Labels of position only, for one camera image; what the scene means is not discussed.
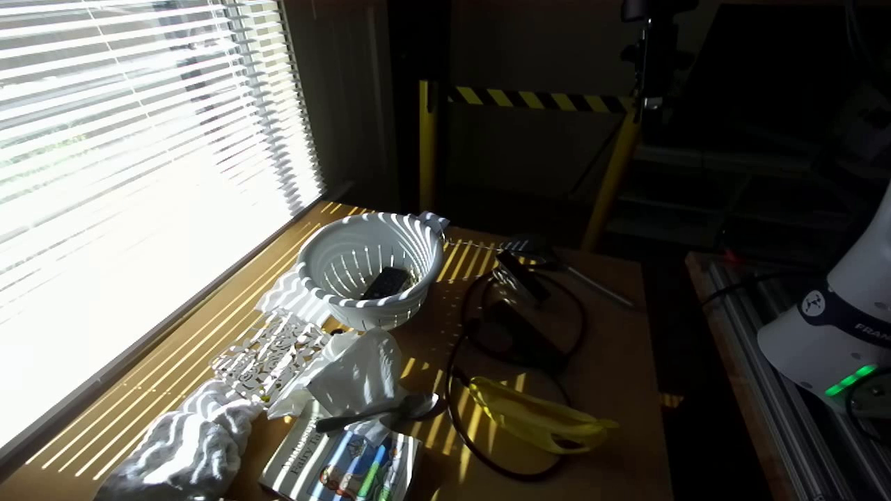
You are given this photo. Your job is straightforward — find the black cable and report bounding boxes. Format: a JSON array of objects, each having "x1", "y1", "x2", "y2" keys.
[{"x1": 444, "y1": 266, "x2": 593, "y2": 485}]

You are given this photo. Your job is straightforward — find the pack of coloured markers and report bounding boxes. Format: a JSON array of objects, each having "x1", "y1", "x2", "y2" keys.
[{"x1": 257, "y1": 418, "x2": 430, "y2": 501}]

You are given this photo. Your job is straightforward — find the black camera tripod stand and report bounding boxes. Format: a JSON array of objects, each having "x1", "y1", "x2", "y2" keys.
[{"x1": 619, "y1": 0, "x2": 701, "y2": 116}]

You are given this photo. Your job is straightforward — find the patterned white sheet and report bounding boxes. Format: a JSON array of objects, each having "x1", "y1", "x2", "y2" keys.
[{"x1": 210, "y1": 272, "x2": 341, "y2": 413}]

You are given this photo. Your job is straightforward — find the black corded device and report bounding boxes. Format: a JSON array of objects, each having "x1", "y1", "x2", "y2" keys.
[{"x1": 483, "y1": 272, "x2": 576, "y2": 376}]

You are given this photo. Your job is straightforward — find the large white window blind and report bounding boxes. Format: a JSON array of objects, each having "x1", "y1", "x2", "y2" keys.
[{"x1": 0, "y1": 0, "x2": 327, "y2": 454}]

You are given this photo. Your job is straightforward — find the yellow black hazard barrier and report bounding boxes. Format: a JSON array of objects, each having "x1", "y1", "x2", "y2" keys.
[{"x1": 414, "y1": 77, "x2": 647, "y2": 255}]

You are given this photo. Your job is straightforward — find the yellow plastic banana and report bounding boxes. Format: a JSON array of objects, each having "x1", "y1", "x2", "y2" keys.
[{"x1": 466, "y1": 372, "x2": 621, "y2": 460}]

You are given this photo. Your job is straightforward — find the white slotted bowl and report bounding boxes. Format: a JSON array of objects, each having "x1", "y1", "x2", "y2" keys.
[{"x1": 296, "y1": 208, "x2": 452, "y2": 335}]

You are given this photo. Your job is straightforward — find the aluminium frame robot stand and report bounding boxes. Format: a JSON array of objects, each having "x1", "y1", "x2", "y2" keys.
[{"x1": 682, "y1": 247, "x2": 891, "y2": 501}]

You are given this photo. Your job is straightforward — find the crumpled white paper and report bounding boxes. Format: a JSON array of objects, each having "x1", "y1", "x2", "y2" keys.
[{"x1": 275, "y1": 329, "x2": 412, "y2": 419}]

